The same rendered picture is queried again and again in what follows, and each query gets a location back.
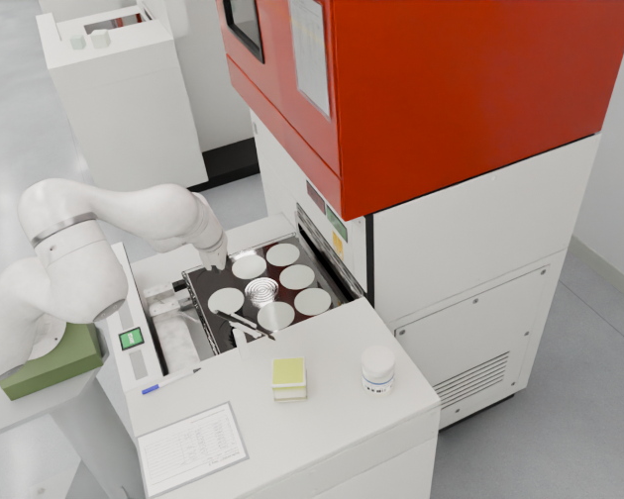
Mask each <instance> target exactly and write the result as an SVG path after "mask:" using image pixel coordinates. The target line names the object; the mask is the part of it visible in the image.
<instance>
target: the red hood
mask: <svg viewBox="0 0 624 499"><path fill-rule="evenodd" d="M215 1H216V6H217V11H218V16H219V22H220V27H221V32H222V38H223V43H224V48H225V52H226V59H227V63H228V68H229V74H230V79H231V84H232V86H233V87H234V88H235V89H236V91H237V92H238V93H239V94H240V96H241V97H242V98H243V99H244V100H245V102H246V103H247V104H248V105H249V106H250V108H251V109H252V110H253V111H254V113H255V114H256V115H257V116H258V117H259V119H260V120H261V121H262V122H263V124H264V125H265V126H266V127H267V129H268V130H269V131H270V132H271V133H272V135H273V136H274V137H275V138H276V139H277V141H278V142H279V143H280V144H281V145H282V147H283V148H284V149H285V150H286V152H287V153H288V154H289V155H290V156H291V158H292V159H293V160H294V161H295V162H296V164H297V165H298V166H299V167H300V169H301V170H302V171H303V172H304V173H305V175H306V176H307V177H308V178H309V179H310V181H311V182H312V183H313V184H314V186H315V187H316V188H317V189H318V190H319V192H320V193H321V194H322V195H323V196H324V198H325V199H326V200H327V201H328V202H329V204H330V205H331V206H332V207H333V209H334V210H335V211H336V212H337V213H338V215H339V216H340V217H341V218H342V219H343V220H344V221H345V222H348V221H350V220H353V219H355V218H358V217H361V216H364V215H367V214H369V213H372V212H375V211H378V210H381V209H383V208H386V207H389V206H392V205H395V204H397V203H400V202H403V201H406V200H409V199H411V198H414V197H417V196H420V195H423V194H425V193H428V192H431V191H434V190H437V189H439V188H442V187H445V186H448V185H451V184H453V183H456V182H459V181H462V180H465V179H467V178H470V177H473V176H476V175H479V174H481V173H484V172H487V171H490V170H492V169H494V168H497V167H500V166H503V165H506V164H508V163H511V162H514V161H517V160H519V159H522V158H525V157H528V156H531V155H533V154H536V153H539V152H542V151H545V150H549V149H552V148H555V147H558V146H560V145H563V144H566V143H569V142H572V141H574V140H577V139H580V138H583V137H586V136H588V135H591V134H594V133H597V132H600V131H601V129H602V126H603V122H604V119H605V116H606V112H607V109H608V106H609V102H610V99H611V96H612V92H613V89H614V85H615V82H616V79H617V75H618V72H619V69H620V65H621V62H622V59H623V55H624V0H215Z"/></svg>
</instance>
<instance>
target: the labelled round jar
mask: <svg viewBox="0 0 624 499"><path fill-rule="evenodd" d="M394 364H395V357H394V354H393V352H392V351H391V350H390V349H389V348H387V347H384V346H372V347H369V348H367V349H366V350H365V351H364V352H363V354H362V382H363V389H364V391H365V392H366V393H367V394H368V395H370V396H373V397H384V396H386V395H388V394H389V393H390V392H391V391H392V390H393V387H394Z"/></svg>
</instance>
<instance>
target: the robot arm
mask: <svg viewBox="0 0 624 499"><path fill-rule="evenodd" d="M17 214H18V218H19V222H20V224H21V227H22V229H23V231H24V233H25V235H26V236H27V238H28V240H29V242H30V244H31V245H32V247H33V249H34V251H35V252H36V254H37V256H30V257H25V258H21V259H19V260H17V261H15V262H13V263H12V264H10V265H9V266H8V267H6V268H5V269H4V270H3V271H2V272H1V273H0V381H1V380H3V379H5V378H7V377H9V376H11V375H13V374H14V373H16V372H17V371H19V370H20V368H21V367H22V366H23V365H24V364H25V363H26V362H27V360H30V359H35V358H38V357H41V356H43V355H45V354H47V353H49V352H50V351H51V350H53V349H54V348H55V347H56V346H57V345H58V343H59V342H60V340H61V339H62V336H63V334H64V331H65V327H66V322H69V323H74V324H88V323H94V322H98V321H100V320H103V319H106V318H108V317H109V316H111V315H112V314H114V313H115V312H117V311H118V310H119V309H120V308H121V306H122V305H123V304H124V302H125V301H126V298H127V295H128V290H129V284H128V279H127V276H126V273H125V271H124V269H123V267H122V265H121V263H120V261H119V259H118V258H117V257H116V255H115V253H114V251H113V250H112V248H111V246H110V244H109V242H108V241H107V239H106V237H105V235H104V233H103V231H102V230H101V228H100V226H99V224H98V223H97V221H96V220H101V221H104V222H107V223H109V224H111V225H113V226H115V227H117V228H119V229H121V230H123V231H125V232H128V233H130V234H132V235H135V236H137V237H140V238H143V239H146V240H147V242H148V244H149V245H150V247H151V248H152V249H153V250H155V251H156V252H158V253H166V252H169V251H172V250H176V249H178V248H180V247H182V246H185V245H188V244H192V245H193V246H194V247H195V248H196V249H197V250H198V253H199V256H200V258H201V261H202V262H203V264H204V266H205V267H206V269H207V270H211V269H212V267H211V266H213V268H214V271H215V273H216V274H221V269H222V270H223V269H224V268H227V267H231V265H232V264H231V263H232V261H231V260H230V258H229V257H228V256H227V255H228V252H227V244H228V237H227V235H226V233H225V232H224V229H223V227H222V226H221V225H220V223H219V221H218V219H217V218H216V216H215V214H214V213H213V211H212V209H211V207H210V206H209V204H208V202H207V201H206V199H205V198H204V197H203V196H202V195H201V194H199V193H195V192H190V191H189V190H188V189H186V188H185V187H183V186H181V185H178V184H174V183H164V184H159V185H155V186H152V187H149V188H146V189H143V190H139V191H133V192H117V191H111V190H106V189H102V188H98V187H94V186H91V185H88V184H85V183H81V182H78V181H74V180H70V179H64V178H50V179H44V180H41V181H37V182H36V183H34V184H32V185H31V186H29V187H27V188H26V190H25V191H24V192H23V193H22V195H21V197H20V199H19V201H18V205H17Z"/></svg>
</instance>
